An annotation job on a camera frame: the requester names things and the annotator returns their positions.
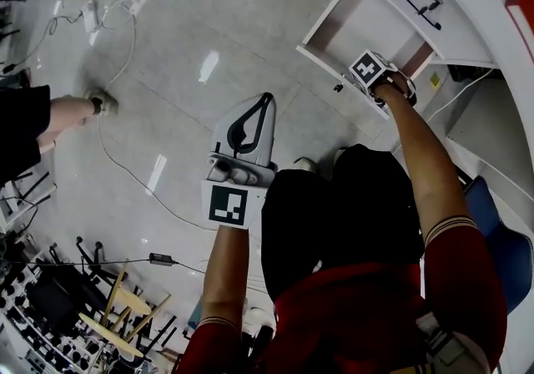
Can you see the white power adapter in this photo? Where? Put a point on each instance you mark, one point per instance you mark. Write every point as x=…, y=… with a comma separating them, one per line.
x=90, y=15

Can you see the small yellow tag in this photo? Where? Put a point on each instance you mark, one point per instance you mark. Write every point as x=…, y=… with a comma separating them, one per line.
x=435, y=81

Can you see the person's right forearm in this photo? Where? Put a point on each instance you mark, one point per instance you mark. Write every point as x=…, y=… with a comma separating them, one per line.
x=429, y=172

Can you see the person's red shirt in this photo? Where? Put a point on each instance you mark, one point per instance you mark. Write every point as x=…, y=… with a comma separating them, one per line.
x=375, y=314

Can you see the grey hip-worn device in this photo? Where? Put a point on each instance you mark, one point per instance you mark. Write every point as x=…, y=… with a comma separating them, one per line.
x=444, y=341

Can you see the person's left forearm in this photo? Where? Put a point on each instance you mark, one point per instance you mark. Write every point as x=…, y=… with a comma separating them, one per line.
x=227, y=272

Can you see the person's black trousers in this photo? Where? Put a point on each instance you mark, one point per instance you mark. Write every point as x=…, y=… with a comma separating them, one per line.
x=334, y=218

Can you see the black power adapter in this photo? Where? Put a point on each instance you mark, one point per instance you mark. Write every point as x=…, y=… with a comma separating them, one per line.
x=162, y=259

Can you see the shelf of dark small parts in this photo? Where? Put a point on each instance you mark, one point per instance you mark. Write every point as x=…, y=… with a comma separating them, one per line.
x=37, y=335

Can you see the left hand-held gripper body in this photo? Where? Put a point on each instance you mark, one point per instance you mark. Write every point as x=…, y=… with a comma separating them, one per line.
x=242, y=174

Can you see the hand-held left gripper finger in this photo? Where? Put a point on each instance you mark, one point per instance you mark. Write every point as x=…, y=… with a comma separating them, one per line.
x=262, y=124
x=240, y=122

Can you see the large round wooden stool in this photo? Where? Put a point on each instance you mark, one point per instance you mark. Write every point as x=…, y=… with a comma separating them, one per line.
x=110, y=335

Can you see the blue chair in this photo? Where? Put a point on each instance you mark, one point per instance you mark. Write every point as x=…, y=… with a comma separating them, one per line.
x=509, y=255

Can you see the white drawer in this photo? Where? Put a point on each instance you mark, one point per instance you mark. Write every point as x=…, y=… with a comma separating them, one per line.
x=359, y=26

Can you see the white curved desk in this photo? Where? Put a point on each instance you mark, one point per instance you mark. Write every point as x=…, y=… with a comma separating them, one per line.
x=521, y=84

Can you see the person's pale shoe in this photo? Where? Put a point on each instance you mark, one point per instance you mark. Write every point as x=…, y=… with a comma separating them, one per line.
x=340, y=155
x=308, y=164

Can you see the small round wooden stool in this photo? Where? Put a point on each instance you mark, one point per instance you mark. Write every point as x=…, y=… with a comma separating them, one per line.
x=131, y=301

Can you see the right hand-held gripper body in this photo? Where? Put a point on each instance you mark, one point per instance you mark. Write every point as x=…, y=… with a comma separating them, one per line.
x=369, y=69

